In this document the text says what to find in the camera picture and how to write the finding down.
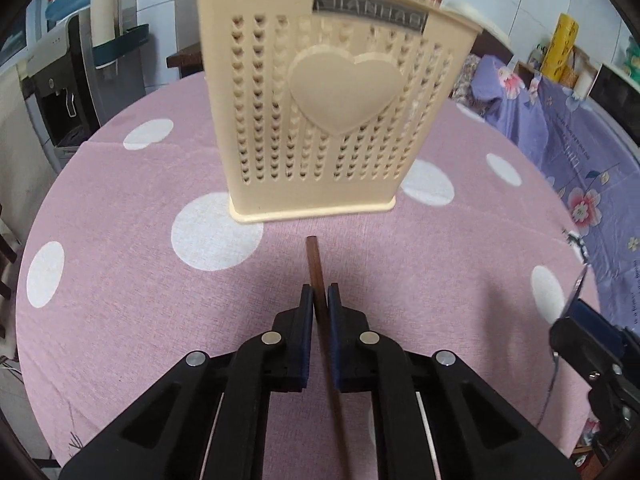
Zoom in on purple floral cloth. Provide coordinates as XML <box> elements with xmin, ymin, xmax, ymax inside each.
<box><xmin>471</xmin><ymin>55</ymin><xmax>639</xmax><ymax>330</ymax></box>

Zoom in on yellow roll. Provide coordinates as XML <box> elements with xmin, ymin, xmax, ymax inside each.
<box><xmin>540</xmin><ymin>13</ymin><xmax>579</xmax><ymax>82</ymax></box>

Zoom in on beige plastic utensil holder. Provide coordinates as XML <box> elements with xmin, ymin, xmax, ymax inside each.
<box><xmin>196</xmin><ymin>0</ymin><xmax>480</xmax><ymax>223</ymax></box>

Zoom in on paper cup stack holder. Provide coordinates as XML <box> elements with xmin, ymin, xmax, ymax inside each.
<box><xmin>89</xmin><ymin>0</ymin><xmax>150</xmax><ymax>70</ymax></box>

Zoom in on grey water dispenser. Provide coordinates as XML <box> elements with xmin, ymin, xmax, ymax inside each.
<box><xmin>22</xmin><ymin>6</ymin><xmax>150</xmax><ymax>171</ymax></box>

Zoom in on white microwave oven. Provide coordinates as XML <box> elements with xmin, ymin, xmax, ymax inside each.
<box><xmin>589</xmin><ymin>63</ymin><xmax>640</xmax><ymax>143</ymax></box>

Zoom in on pink polka dot tablecloth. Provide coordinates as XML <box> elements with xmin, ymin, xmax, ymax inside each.
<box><xmin>16</xmin><ymin>75</ymin><xmax>589</xmax><ymax>463</ymax></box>

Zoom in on green stacked cups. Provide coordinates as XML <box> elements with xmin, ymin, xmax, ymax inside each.
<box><xmin>623</xmin><ymin>36</ymin><xmax>640</xmax><ymax>82</ymax></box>

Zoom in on steel spoon patterned handle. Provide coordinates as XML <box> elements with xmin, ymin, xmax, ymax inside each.
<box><xmin>537</xmin><ymin>261</ymin><xmax>591</xmax><ymax>426</ymax></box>

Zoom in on dark wooden counter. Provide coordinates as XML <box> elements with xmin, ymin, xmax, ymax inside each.
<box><xmin>166</xmin><ymin>42</ymin><xmax>204</xmax><ymax>78</ymax></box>

